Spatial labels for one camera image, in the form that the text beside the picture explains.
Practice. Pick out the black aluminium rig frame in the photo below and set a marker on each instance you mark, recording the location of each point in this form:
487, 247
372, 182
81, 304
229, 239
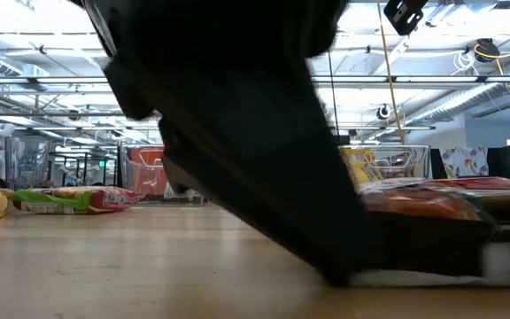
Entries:
119, 166

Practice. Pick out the floral print cloth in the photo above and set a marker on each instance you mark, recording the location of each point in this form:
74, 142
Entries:
463, 161

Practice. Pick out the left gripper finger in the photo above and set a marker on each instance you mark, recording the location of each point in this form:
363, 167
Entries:
272, 186

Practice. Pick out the black upright board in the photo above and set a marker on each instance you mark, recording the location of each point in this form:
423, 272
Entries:
435, 164

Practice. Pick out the clear plastic cup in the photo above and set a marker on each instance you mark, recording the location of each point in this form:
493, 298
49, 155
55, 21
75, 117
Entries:
27, 164

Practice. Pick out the lime chili shrimp ramen pack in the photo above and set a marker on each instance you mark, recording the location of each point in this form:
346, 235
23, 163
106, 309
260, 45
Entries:
82, 199

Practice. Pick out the red panel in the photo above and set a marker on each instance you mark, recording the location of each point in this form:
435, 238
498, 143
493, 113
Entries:
149, 173

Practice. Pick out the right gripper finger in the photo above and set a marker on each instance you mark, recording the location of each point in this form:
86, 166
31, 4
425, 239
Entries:
403, 15

